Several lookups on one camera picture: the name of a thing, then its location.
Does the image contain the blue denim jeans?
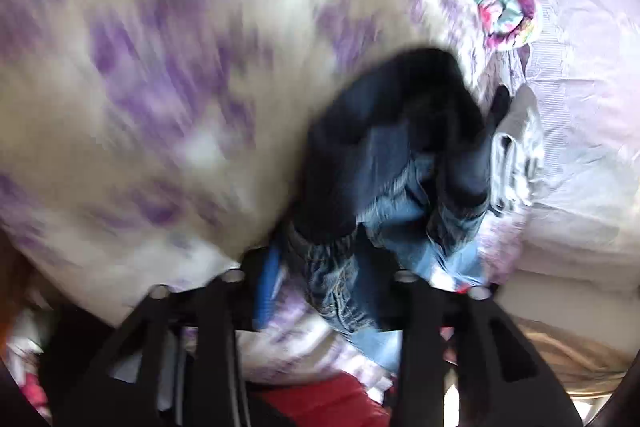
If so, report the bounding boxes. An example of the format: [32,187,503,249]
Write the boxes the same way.
[282,48,511,372]

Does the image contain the red jacket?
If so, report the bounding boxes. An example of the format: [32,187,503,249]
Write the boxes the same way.
[1,235,390,427]

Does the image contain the grey folded sweatpants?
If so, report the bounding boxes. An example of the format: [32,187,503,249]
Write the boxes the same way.
[490,84,546,216]

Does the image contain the purple floral bedspread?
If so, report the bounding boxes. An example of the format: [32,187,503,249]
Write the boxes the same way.
[1,0,499,325]

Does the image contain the lilac lace bed cover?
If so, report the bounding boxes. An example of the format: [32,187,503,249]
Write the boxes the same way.
[499,0,640,293]

